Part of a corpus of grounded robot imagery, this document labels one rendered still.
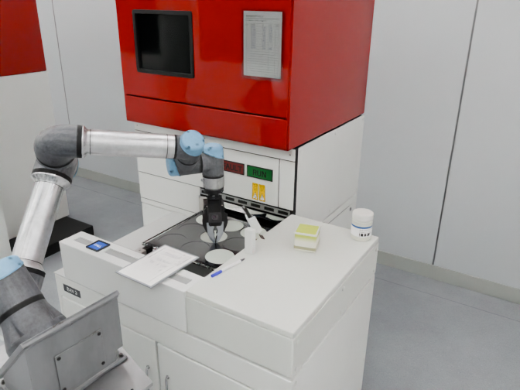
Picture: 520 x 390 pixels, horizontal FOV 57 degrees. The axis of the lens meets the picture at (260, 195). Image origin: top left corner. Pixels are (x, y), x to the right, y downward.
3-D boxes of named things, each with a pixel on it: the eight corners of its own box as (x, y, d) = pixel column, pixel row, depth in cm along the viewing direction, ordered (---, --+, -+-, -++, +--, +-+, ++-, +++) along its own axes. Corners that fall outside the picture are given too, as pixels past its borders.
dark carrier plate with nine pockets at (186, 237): (206, 211, 202) (206, 210, 202) (276, 231, 185) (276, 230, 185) (147, 244, 175) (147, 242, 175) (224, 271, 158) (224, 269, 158)
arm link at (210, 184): (225, 178, 164) (201, 179, 162) (225, 191, 166) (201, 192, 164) (223, 171, 171) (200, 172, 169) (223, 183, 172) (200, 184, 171)
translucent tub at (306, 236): (298, 240, 164) (299, 222, 161) (319, 244, 162) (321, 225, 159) (292, 251, 157) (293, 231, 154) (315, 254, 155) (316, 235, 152)
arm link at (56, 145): (30, 111, 133) (205, 123, 148) (35, 129, 143) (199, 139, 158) (27, 148, 129) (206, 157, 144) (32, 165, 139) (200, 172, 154)
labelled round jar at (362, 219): (354, 230, 171) (357, 206, 167) (374, 235, 168) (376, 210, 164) (347, 238, 165) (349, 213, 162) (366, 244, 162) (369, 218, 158)
